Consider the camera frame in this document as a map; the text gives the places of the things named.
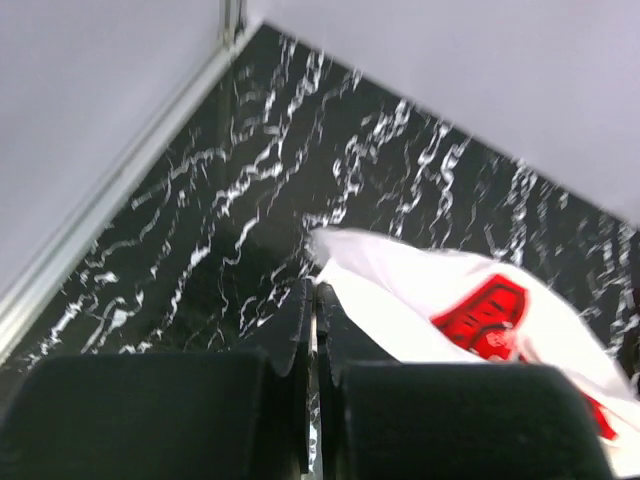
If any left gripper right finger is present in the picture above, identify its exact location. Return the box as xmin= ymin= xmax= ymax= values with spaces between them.
xmin=316 ymin=284 xmax=613 ymax=479

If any left aluminium frame post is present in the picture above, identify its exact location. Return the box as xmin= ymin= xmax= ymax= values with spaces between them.
xmin=1 ymin=1 xmax=255 ymax=362

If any white t shirt red print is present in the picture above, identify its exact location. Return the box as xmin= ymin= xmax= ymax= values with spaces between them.
xmin=311 ymin=227 xmax=639 ymax=445

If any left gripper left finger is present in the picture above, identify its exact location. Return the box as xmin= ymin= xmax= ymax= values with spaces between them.
xmin=1 ymin=280 xmax=313 ymax=479

